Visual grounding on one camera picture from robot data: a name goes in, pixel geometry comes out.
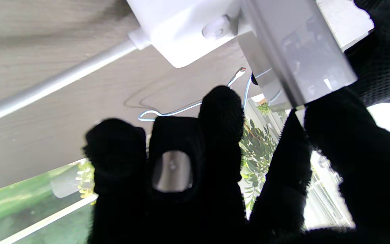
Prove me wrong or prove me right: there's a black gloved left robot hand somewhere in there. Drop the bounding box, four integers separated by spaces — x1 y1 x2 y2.
344 0 390 107

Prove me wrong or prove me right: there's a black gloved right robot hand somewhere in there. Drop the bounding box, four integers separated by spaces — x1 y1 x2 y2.
83 86 390 244

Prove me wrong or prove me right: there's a grey charger adapter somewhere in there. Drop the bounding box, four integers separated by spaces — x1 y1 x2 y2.
237 0 358 112

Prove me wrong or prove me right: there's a light blue USB cable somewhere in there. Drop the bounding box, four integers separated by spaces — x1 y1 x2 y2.
138 67 284 122

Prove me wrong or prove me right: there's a white power strip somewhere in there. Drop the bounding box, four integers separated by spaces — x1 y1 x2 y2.
126 0 253 68

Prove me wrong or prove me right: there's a white power cord with plug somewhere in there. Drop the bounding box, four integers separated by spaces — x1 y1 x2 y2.
0 28 152 129

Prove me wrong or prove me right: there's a tall leafy green plant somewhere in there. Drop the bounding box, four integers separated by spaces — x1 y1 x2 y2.
239 102 280 211

